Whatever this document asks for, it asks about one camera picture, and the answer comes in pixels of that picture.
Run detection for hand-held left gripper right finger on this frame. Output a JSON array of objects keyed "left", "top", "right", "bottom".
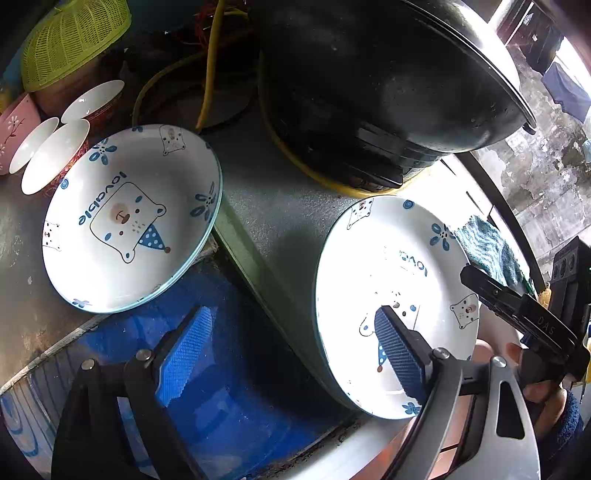
[{"left": 373, "top": 305, "right": 542, "bottom": 480}]

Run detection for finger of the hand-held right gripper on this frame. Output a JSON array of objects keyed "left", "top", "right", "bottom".
[{"left": 460, "top": 264, "right": 528, "bottom": 322}]

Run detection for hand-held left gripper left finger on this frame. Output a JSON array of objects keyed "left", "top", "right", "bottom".
[{"left": 51, "top": 305, "right": 214, "bottom": 480}]

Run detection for white bear print plate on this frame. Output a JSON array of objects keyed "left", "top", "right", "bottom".
[
  {"left": 41, "top": 124, "right": 223, "bottom": 315},
  {"left": 315, "top": 195, "right": 481, "bottom": 420}
]

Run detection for small red white bowl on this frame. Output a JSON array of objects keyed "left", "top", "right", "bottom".
[
  {"left": 21, "top": 119, "right": 91, "bottom": 197},
  {"left": 8, "top": 117, "right": 61, "bottom": 175},
  {"left": 61, "top": 80, "right": 126, "bottom": 134}
]

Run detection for person's right forearm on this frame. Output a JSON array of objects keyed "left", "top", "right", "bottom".
[{"left": 538, "top": 390, "right": 585, "bottom": 467}]

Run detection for person's right hand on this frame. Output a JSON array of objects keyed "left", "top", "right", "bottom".
[{"left": 505, "top": 342, "right": 568, "bottom": 415}]

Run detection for teal cloth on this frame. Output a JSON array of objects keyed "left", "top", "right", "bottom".
[{"left": 450, "top": 216, "right": 537, "bottom": 297}]

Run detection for blue hanging garment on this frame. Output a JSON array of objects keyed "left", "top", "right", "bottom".
[{"left": 540, "top": 62, "right": 591, "bottom": 123}]

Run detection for black wok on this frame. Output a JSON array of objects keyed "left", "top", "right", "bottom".
[{"left": 249, "top": 0, "right": 539, "bottom": 155}]

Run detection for pink flower print bowl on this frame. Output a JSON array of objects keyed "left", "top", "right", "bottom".
[{"left": 0, "top": 92, "right": 43, "bottom": 176}]

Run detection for green plastic basket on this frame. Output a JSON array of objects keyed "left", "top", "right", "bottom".
[{"left": 21, "top": 0, "right": 133, "bottom": 93}]

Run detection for yellow hose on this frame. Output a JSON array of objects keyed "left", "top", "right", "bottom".
[{"left": 131, "top": 0, "right": 251, "bottom": 133}]

